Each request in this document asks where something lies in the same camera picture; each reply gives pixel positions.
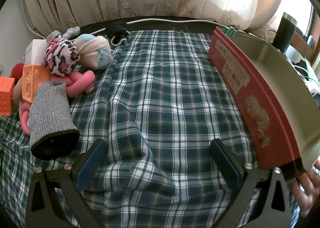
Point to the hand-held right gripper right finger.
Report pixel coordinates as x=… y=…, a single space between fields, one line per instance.
x=226 y=165

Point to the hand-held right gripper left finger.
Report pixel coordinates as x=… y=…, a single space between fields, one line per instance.
x=92 y=165

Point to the grey knit sock black cuff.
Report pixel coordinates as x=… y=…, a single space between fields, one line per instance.
x=50 y=117

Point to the pink knot toy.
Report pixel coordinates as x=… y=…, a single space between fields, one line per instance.
x=82 y=80
x=23 y=117

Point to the red cardboard container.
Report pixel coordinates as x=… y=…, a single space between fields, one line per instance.
x=237 y=72

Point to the red felt ball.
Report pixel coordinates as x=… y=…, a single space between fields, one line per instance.
x=17 y=72

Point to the light grey sock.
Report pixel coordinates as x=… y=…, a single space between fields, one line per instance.
x=71 y=31

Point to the person's left hand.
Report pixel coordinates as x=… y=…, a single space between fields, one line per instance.
x=308 y=188

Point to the green plaid cloth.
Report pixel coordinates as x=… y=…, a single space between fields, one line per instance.
x=162 y=92

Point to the orange embossed block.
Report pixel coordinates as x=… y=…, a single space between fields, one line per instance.
x=6 y=95
x=32 y=82

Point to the beige cloth ball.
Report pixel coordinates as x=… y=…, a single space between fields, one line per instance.
x=18 y=92

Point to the leopard print sock ball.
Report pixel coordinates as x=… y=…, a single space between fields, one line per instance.
x=62 y=57

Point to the pastel sock ball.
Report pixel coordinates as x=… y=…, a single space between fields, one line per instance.
x=95 y=52

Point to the white power strip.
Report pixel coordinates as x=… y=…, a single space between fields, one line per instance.
x=315 y=87

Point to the white and blue box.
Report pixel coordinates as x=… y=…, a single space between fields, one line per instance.
x=37 y=50

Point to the teal clip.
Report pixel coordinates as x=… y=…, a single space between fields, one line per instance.
x=230 y=31

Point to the black charger adapter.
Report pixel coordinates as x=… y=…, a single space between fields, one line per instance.
x=283 y=35

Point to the wooden window frame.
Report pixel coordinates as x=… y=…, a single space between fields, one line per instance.
x=301 y=40

